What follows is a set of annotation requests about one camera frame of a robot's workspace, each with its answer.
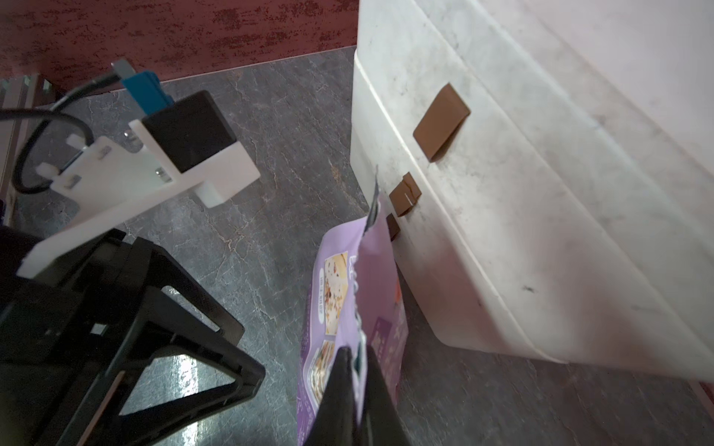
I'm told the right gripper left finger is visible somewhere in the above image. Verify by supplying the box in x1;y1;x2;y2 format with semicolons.
304;347;357;446

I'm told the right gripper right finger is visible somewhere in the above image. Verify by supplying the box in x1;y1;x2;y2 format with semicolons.
356;346;410;446

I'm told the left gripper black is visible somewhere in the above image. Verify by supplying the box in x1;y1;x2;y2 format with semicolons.
1;227;266;445

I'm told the purple oats bag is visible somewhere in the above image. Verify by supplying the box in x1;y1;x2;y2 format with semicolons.
297;190;408;445

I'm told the white three-drawer storage box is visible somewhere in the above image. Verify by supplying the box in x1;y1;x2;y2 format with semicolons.
351;1;713;381

